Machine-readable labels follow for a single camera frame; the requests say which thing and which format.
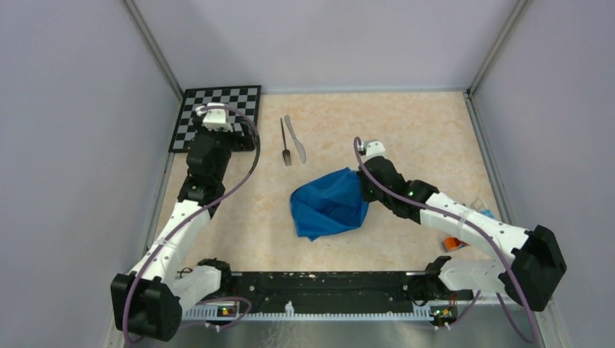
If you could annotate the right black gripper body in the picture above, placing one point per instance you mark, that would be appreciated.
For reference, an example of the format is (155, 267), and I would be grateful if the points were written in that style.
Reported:
(371, 196)

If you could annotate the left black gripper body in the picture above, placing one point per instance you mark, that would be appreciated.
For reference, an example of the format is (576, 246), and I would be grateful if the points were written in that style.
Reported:
(226, 142)

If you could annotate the blue cloth napkin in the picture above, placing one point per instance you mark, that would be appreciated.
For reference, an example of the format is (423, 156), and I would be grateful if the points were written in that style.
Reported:
(329, 205)

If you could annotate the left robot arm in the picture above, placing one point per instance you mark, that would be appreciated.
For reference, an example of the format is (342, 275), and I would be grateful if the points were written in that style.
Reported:
(148, 301)

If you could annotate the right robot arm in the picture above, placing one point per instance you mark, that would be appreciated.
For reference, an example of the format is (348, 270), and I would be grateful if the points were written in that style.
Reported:
(527, 264)

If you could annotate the black white checkerboard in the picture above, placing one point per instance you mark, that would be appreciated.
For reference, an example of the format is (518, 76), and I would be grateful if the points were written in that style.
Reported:
(228, 108)

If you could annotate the dark metal fork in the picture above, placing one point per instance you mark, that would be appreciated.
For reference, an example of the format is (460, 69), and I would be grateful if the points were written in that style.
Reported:
(285, 153)

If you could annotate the silver table knife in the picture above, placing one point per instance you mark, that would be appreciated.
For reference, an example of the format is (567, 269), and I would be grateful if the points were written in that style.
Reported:
(299, 146)

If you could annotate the orange toy piece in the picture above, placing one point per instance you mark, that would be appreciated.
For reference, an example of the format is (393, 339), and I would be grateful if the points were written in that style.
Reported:
(451, 244)

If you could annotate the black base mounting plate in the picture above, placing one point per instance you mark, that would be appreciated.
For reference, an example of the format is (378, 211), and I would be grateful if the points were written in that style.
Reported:
(339, 293)

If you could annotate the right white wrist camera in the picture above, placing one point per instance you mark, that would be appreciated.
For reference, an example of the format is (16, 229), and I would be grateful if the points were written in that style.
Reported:
(373, 148)

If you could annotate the white toothed cable rail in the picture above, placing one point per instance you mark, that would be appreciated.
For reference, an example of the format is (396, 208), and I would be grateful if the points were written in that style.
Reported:
(209, 313)

